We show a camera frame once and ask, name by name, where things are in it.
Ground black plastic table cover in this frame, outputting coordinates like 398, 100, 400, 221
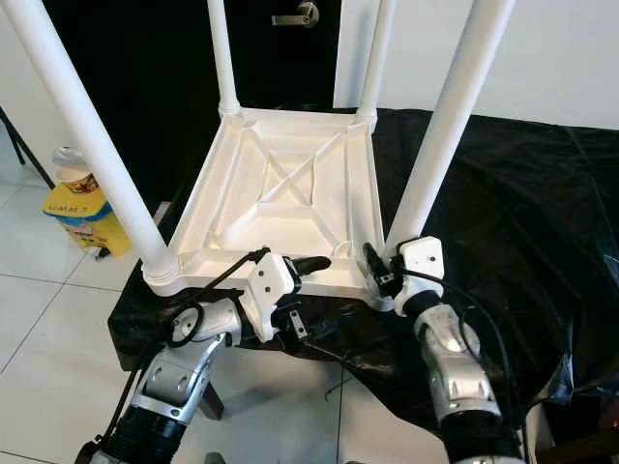
108, 106, 619, 441

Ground white plastic table leg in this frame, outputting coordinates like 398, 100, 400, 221
385, 0, 518, 262
353, 0, 398, 122
0, 0, 183, 298
208, 0, 241, 119

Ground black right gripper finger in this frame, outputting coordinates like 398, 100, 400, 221
363, 242, 393, 296

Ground yellow cardboard box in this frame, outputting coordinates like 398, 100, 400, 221
44, 179, 134, 257

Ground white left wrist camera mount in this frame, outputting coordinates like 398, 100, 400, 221
240, 251, 301, 341

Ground black metal stand leg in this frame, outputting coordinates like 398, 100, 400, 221
0, 106, 47, 189

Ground metal door handle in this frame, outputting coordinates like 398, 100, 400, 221
271, 2, 320, 28

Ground printed paper cup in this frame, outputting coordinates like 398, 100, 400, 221
53, 147, 100, 194

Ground brown wooden table leg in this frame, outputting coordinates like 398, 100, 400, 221
198, 377, 225, 419
537, 430, 619, 464

